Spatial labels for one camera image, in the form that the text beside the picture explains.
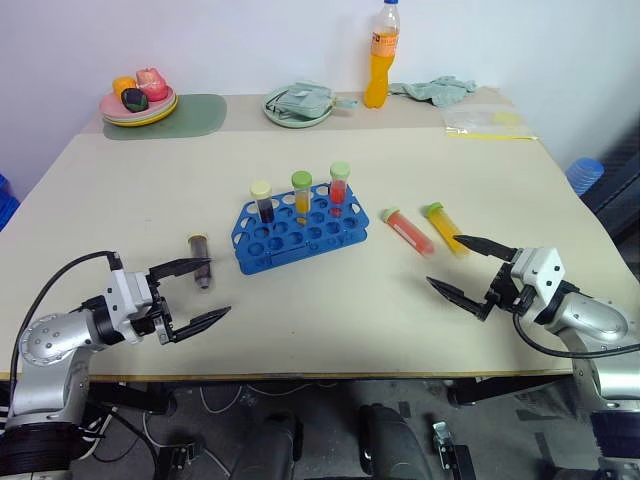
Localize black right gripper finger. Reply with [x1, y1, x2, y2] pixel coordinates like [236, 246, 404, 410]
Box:
[451, 234, 522, 262]
[425, 276, 490, 322]

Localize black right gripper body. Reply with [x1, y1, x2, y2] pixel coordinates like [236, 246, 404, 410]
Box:
[482, 259, 527, 320]

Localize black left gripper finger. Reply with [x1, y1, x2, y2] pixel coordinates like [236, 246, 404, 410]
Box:
[171, 305, 233, 344]
[147, 256, 217, 283]

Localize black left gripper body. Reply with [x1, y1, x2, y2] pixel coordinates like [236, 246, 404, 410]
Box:
[130, 278, 176, 347]

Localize dark brown liquid tube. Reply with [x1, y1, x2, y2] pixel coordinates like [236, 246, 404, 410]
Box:
[186, 232, 216, 292]

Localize yellow liquid tube, green cap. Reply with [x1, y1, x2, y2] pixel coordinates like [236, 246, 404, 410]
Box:
[423, 200, 472, 259]
[290, 170, 314, 227]

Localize orange-red liquid tube, green cap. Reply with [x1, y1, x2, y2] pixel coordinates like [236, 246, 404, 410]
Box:
[381, 205, 436, 258]

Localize dark liquid tube, pale cap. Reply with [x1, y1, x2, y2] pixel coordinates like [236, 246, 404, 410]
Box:
[249, 180, 275, 224]

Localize blue test tube rack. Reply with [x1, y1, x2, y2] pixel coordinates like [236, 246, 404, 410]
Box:
[230, 183, 371, 277]

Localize red liquid tube, green cap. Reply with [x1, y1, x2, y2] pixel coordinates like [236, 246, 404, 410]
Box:
[328, 161, 351, 206]

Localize blue stacked stools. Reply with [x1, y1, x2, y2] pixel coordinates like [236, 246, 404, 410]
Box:
[565, 156, 607, 198]

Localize clear plastic zip bag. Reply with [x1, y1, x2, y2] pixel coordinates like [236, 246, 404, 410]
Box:
[441, 103, 540, 142]

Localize black equipment case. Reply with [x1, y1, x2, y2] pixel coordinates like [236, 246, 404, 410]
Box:
[578, 117, 640, 254]

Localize dark rounded shape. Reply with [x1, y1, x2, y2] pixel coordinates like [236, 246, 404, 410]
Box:
[356, 403, 435, 480]
[243, 411, 305, 480]

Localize yellow plate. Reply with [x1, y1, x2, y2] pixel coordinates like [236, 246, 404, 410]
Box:
[102, 97, 179, 129]

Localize green table mat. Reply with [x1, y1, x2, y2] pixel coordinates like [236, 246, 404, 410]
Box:
[102, 93, 228, 142]

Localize green cloth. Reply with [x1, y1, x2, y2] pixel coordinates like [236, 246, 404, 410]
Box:
[389, 74, 480, 109]

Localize plate stack with toy food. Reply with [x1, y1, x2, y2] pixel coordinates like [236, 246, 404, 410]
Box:
[98, 84, 177, 121]

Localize dark purple toy fruit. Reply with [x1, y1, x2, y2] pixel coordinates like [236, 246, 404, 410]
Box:
[120, 87, 150, 113]

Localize pale green plate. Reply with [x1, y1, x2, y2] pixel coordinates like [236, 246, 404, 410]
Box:
[262, 84, 335, 130]

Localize blue plastic crate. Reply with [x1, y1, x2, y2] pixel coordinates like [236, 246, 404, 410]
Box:
[0, 172, 22, 234]

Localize pink toy peach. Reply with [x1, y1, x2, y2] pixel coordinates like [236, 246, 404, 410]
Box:
[135, 66, 168, 102]

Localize orange toy fruit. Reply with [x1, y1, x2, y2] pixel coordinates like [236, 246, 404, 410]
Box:
[111, 75, 138, 102]

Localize orange soda bottle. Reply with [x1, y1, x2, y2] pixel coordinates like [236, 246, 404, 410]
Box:
[362, 0, 403, 111]

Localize pale green zip pouch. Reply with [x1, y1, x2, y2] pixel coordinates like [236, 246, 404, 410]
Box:
[269, 81, 360, 121]

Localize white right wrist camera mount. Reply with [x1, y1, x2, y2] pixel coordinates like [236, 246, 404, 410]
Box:
[508, 246, 567, 324]

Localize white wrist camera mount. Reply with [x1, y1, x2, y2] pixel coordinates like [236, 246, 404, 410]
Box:
[103, 268, 155, 345]
[508, 246, 567, 324]

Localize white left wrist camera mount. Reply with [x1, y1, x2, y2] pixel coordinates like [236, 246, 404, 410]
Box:
[103, 268, 155, 345]

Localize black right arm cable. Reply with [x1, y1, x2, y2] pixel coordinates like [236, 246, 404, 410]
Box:
[511, 298, 640, 359]

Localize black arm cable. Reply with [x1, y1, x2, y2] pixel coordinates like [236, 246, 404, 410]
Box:
[8, 250, 124, 397]
[511, 298, 640, 359]

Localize white floor cable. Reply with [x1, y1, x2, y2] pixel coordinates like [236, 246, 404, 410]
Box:
[141, 383, 254, 451]

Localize black table frame bar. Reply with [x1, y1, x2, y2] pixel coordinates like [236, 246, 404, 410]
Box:
[85, 382, 177, 417]
[446, 374, 572, 408]

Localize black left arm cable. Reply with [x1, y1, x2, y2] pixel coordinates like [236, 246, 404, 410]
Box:
[8, 250, 124, 397]

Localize metal bracket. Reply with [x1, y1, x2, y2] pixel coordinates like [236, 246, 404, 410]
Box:
[431, 420, 476, 480]

